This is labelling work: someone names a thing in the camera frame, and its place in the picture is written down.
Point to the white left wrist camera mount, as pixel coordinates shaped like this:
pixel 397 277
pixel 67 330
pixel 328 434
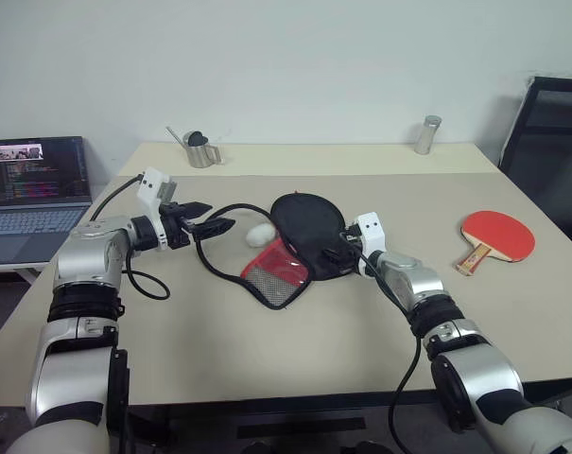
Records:
pixel 152 185

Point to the red table tennis paddle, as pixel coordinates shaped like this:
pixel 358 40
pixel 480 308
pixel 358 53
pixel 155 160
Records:
pixel 500 234

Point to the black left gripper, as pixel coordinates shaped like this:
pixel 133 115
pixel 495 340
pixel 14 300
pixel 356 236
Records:
pixel 174 227

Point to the steel shaker cup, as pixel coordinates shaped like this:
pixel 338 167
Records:
pixel 426 137

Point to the open grey laptop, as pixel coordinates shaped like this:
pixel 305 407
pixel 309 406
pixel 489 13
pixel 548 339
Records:
pixel 35 189

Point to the black mesh office chair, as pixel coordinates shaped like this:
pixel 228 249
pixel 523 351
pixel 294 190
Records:
pixel 550 156

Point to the white fluffy pompom charm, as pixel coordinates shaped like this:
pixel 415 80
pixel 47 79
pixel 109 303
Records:
pixel 261 235

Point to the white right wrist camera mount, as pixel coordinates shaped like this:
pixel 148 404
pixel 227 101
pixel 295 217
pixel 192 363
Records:
pixel 373 234

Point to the white side table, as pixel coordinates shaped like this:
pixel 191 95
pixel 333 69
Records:
pixel 11 273

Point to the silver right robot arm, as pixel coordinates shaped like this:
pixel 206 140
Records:
pixel 474 373

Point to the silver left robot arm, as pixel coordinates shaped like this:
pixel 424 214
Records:
pixel 82 265

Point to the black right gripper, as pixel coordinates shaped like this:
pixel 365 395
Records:
pixel 351 250

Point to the black and red paddle case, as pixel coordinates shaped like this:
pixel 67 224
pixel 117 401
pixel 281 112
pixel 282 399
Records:
pixel 304 227

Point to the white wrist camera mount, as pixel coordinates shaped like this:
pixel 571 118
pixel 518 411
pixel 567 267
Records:
pixel 152 185
pixel 373 234

